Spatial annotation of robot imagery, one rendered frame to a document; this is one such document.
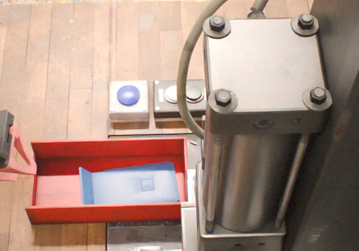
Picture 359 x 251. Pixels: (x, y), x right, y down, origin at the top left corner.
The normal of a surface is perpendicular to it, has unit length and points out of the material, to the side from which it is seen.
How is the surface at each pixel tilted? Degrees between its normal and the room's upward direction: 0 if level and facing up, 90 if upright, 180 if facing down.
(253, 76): 0
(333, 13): 90
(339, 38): 90
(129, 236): 0
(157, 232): 0
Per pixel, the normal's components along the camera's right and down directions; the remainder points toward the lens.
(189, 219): 0.01, -0.53
